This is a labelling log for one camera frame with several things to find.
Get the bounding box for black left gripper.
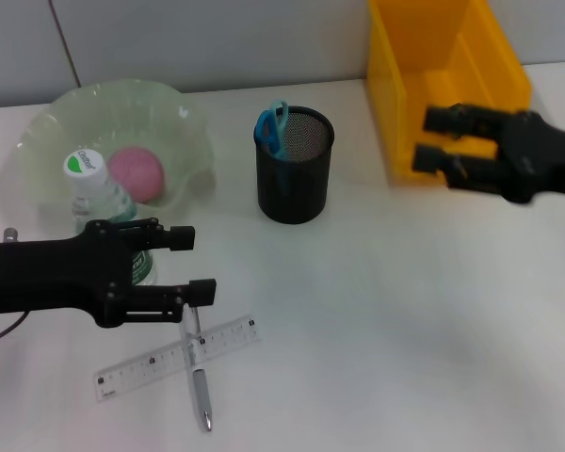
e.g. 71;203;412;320
0;217;197;330

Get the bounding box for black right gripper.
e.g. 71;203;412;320
412;104;565;205

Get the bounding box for pink peach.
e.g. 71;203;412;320
106;145;166;204

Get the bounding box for transparent plastic ruler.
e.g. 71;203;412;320
92;314;265;404

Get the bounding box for clear green-label water bottle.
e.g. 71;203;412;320
63;147;160;288

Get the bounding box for blue scissors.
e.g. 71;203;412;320
254;98;291;162

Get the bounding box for silver ballpoint pen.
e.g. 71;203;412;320
180;305;215;434

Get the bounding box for pale green glass fruit plate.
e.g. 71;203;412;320
16;78;218;234

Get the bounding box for black mesh pen holder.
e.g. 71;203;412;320
252;105;336;226

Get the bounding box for yellow plastic bin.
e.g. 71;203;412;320
366;0;533;181

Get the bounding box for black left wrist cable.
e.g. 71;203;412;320
0;309;30;348

